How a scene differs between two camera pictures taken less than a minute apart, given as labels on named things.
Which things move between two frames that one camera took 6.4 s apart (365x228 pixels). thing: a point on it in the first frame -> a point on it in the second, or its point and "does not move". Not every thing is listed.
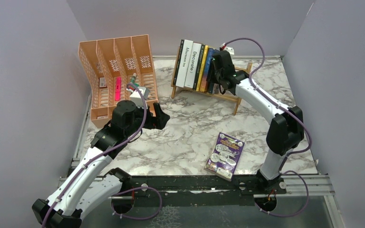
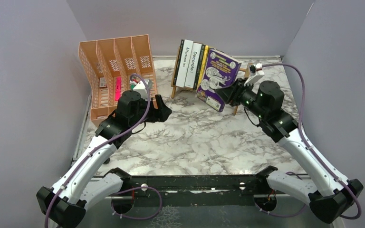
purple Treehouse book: [224, 158] -> [218, 70]
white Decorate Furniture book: [191, 74] does not move
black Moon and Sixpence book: [179, 61] does not move
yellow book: [202, 68] does not move
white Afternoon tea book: [185, 61] does not move
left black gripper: [159, 121] -> [161, 114]
